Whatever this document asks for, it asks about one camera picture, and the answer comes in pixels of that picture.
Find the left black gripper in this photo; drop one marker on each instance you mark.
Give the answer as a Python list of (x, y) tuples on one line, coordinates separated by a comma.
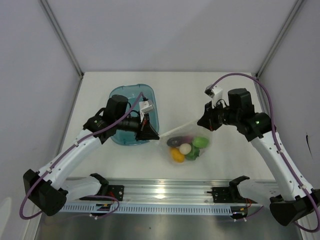
[(144, 130)]

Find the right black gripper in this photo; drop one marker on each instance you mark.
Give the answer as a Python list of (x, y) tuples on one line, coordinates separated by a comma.
[(208, 120)]

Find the light green chayote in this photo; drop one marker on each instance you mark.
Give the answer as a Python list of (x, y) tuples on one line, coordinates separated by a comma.
[(200, 142)]

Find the clear zip top bag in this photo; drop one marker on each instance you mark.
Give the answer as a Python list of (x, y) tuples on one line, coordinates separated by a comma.
[(190, 128)]

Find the purple eggplant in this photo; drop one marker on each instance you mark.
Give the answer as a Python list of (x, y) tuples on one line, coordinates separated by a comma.
[(176, 141)]

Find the green bell pepper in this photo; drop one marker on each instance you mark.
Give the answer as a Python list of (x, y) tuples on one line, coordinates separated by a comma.
[(193, 154)]

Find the white egg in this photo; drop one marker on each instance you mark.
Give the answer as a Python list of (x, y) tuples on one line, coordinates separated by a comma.
[(185, 148)]

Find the yellow orange fruit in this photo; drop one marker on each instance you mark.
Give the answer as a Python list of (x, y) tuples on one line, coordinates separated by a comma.
[(176, 155)]

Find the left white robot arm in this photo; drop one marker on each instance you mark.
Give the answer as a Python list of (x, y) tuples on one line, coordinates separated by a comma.
[(95, 132)]

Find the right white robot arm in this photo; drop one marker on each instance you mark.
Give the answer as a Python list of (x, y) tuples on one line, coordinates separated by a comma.
[(257, 129)]

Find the blue plastic tray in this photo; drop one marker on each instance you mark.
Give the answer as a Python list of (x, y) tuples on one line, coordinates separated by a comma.
[(126, 138)]

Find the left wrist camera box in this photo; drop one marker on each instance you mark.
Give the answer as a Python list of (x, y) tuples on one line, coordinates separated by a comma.
[(145, 107)]

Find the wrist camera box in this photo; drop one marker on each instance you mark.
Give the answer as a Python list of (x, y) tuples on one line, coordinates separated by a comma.
[(145, 107), (215, 93)]

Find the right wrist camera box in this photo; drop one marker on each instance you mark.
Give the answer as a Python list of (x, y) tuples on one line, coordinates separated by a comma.
[(215, 93)]

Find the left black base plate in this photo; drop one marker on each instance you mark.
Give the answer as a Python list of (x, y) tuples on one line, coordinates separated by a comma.
[(114, 191)]

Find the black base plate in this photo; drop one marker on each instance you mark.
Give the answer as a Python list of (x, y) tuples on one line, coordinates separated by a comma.
[(225, 195), (114, 191)]

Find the aluminium mounting rail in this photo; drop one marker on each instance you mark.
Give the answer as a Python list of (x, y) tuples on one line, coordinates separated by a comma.
[(162, 191)]

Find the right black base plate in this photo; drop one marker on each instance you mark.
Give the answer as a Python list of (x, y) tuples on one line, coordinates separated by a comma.
[(225, 195)]

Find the white slotted cable duct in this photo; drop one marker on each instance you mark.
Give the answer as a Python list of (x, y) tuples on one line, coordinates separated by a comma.
[(132, 208)]

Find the right aluminium frame post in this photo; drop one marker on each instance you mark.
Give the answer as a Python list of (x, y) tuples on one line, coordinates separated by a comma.
[(285, 28)]

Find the aluminium frame post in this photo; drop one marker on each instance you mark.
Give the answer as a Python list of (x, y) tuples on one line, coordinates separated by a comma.
[(53, 21), (285, 28)]

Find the left aluminium frame post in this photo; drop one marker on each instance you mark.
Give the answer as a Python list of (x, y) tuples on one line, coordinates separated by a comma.
[(53, 21)]

